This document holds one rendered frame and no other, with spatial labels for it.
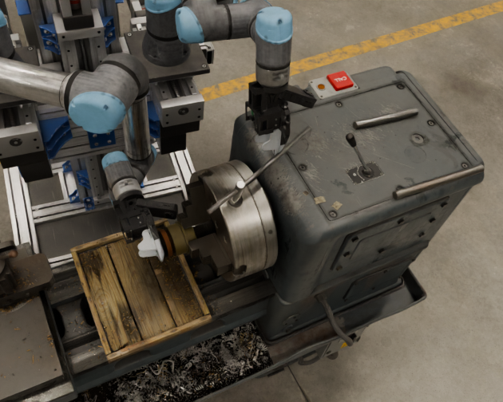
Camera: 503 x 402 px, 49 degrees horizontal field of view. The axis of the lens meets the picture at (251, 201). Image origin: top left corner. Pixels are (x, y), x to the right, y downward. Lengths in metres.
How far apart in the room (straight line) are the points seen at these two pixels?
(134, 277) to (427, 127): 0.95
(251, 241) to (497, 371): 1.72
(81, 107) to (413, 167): 0.86
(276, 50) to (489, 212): 2.28
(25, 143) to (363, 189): 0.97
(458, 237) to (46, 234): 2.04
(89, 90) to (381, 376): 1.82
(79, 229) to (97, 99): 1.30
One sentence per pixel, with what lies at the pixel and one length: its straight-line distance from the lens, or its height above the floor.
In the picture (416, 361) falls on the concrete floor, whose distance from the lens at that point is 2.70.
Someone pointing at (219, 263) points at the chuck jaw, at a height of 1.11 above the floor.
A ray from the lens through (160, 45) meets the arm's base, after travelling 1.74.
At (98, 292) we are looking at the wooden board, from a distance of 1.65.
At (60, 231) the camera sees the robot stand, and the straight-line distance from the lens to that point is 2.56.
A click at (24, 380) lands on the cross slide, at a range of 1.51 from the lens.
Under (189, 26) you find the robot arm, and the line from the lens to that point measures 1.21.
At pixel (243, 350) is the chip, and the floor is 0.56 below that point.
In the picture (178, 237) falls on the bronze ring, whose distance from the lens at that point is 1.45.
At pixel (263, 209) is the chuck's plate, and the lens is 1.39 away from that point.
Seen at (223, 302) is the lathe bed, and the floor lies 0.87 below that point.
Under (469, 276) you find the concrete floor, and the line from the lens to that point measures 3.00.
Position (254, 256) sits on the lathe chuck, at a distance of 1.41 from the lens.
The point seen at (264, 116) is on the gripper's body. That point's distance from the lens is 1.24.
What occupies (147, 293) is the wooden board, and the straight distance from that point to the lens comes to 1.63.
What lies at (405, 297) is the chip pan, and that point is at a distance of 2.17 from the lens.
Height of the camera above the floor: 2.38
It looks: 56 degrees down
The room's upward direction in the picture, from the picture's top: 12 degrees clockwise
